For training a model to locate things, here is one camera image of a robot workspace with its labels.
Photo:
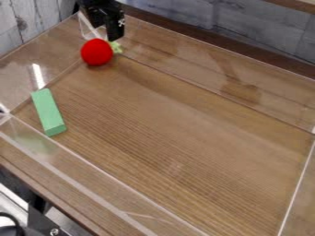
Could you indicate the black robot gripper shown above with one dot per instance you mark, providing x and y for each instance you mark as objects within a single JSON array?
[{"x": 104, "y": 12}]

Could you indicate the red strawberry toy fruit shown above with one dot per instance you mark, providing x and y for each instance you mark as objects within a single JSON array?
[{"x": 97, "y": 51}]

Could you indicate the green rectangular block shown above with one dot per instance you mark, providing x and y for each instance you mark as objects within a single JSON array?
[{"x": 49, "y": 115}]

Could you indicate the clear acrylic tray wall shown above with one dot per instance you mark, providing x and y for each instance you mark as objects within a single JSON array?
[{"x": 189, "y": 140}]

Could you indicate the black metal bracket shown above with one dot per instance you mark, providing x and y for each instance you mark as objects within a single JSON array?
[{"x": 49, "y": 222}]

